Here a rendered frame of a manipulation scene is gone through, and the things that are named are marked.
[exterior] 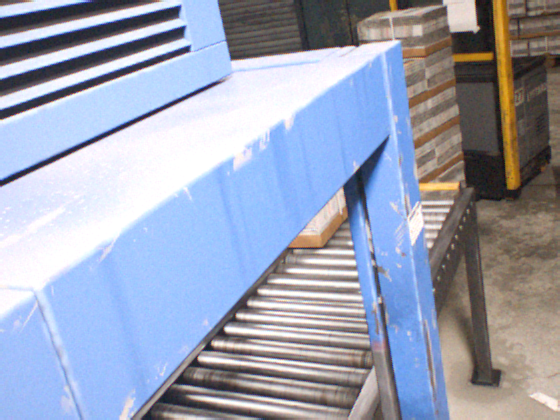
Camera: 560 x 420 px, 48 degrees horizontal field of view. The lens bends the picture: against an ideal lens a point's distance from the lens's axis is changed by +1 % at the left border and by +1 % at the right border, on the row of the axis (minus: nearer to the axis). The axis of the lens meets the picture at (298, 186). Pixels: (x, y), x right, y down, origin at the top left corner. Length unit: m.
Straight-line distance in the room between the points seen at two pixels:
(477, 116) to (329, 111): 3.70
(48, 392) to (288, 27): 10.09
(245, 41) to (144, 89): 10.10
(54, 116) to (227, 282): 0.21
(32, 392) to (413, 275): 0.60
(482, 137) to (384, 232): 3.50
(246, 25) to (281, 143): 10.22
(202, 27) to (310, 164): 0.26
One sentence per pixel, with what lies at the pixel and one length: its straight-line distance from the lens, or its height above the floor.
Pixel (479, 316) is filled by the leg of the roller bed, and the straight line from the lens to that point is 2.51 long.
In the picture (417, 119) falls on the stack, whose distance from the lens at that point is 3.48.
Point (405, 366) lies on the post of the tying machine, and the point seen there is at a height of 1.11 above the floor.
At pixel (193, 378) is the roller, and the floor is 0.79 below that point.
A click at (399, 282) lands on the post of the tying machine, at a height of 1.25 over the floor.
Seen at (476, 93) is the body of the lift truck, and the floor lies 0.67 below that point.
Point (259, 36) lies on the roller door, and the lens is 10.61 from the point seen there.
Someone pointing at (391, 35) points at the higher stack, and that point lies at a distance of 3.62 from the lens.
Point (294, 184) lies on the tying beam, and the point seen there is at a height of 1.49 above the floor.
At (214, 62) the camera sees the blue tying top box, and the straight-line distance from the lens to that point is 0.74.
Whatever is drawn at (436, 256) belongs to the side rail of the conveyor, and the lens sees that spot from 1.87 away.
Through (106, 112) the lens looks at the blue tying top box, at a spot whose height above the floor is 1.57.
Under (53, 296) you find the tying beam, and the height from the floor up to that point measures 1.54.
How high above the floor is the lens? 1.66
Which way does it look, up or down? 19 degrees down
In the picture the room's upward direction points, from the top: 11 degrees counter-clockwise
